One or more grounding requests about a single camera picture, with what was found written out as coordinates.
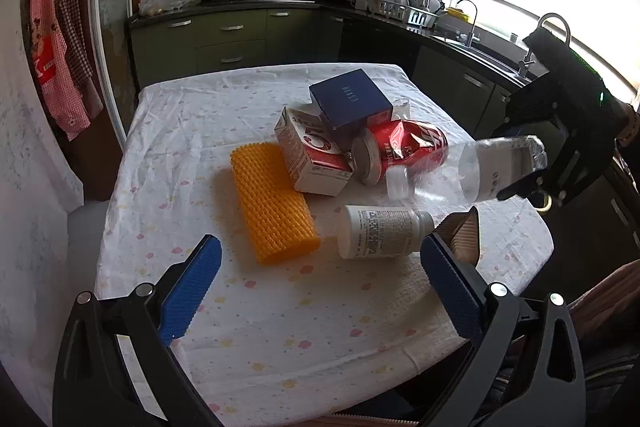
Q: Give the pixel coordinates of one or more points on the dark checkered apron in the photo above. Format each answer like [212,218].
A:
[77,32]

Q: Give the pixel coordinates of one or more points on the crumpled clear plastic wrapper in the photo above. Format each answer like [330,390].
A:
[401,108]

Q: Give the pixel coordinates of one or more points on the chrome arched faucet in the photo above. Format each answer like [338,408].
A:
[524,57]

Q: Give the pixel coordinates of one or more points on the navy blue box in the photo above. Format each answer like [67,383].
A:
[350,99]

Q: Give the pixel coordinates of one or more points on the white pill bottle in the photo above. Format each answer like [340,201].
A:
[380,232]

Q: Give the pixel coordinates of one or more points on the sliding door frame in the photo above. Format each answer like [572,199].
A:
[102,32]

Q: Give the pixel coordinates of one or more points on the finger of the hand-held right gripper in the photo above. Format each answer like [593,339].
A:
[532,107]
[575,172]

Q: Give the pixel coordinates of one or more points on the plastic bag on counter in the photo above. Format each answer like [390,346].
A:
[167,3]

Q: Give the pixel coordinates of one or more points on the yellow sponge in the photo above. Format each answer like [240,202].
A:
[457,13]

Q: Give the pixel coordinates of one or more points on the brown corrugated cardboard piece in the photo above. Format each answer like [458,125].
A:
[467,237]

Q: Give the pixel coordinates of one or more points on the black arched faucet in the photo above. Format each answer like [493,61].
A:
[472,24]

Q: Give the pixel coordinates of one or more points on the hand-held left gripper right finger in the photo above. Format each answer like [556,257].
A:
[455,287]

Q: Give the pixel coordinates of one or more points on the crushed red soda can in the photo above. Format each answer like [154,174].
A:
[410,147]

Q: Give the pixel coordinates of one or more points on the steel kitchen sink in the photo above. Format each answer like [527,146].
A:
[475,52]

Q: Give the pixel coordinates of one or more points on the person's right forearm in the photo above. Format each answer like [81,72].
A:
[631,127]

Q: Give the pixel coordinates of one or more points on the white floral tablecloth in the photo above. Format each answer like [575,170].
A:
[200,117]

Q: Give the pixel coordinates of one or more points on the red and white milk carton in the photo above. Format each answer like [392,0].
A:
[310,157]

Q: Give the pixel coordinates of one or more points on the clear plastic bottle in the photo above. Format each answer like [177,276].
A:
[480,167]

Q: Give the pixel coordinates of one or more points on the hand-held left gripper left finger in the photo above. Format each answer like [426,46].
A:
[192,287]

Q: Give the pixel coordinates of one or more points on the red plaid apron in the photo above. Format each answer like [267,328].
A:
[50,57]

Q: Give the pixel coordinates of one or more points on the orange foam net sleeve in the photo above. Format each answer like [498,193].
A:
[270,207]

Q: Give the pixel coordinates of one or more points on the dish rack with dishes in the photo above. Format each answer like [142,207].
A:
[400,9]

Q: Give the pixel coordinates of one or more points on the green kitchen cabinets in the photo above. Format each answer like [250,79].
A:
[230,42]

